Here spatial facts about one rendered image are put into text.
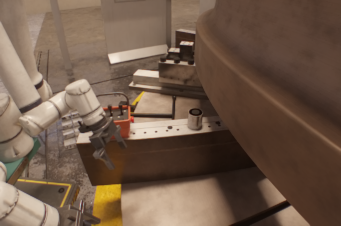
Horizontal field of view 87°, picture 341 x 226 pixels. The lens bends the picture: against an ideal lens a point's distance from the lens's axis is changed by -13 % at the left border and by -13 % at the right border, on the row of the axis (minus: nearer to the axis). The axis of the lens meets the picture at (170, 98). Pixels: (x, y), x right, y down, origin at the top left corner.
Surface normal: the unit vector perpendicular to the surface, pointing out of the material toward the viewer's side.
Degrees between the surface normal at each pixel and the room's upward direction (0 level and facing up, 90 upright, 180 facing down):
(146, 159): 90
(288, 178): 90
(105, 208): 0
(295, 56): 72
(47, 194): 0
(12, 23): 99
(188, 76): 90
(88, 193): 0
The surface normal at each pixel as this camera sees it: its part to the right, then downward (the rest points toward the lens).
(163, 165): 0.14, 0.52
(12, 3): 0.80, 0.44
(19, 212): 0.91, -0.15
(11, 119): 0.91, 0.22
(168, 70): -0.25, 0.51
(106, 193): 0.00, -0.85
